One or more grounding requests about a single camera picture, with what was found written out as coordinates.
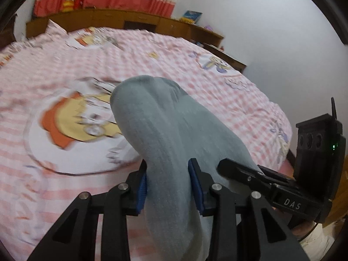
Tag yellow red item on cabinet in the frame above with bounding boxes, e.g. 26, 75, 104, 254
61, 0, 74, 12

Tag long wooden low cabinet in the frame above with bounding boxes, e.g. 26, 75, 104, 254
26, 8, 247, 73

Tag white quilted sleeve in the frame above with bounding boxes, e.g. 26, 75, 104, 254
300, 223, 335, 261

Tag blue picture book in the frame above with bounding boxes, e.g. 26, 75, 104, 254
180, 10, 202, 24

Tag person's right hand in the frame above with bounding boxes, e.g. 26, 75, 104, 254
271, 207, 317, 241

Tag pink checkered cartoon bedsheet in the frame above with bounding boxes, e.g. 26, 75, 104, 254
1, 21, 293, 260

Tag grey pants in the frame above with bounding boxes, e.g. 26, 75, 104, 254
110, 75, 257, 260

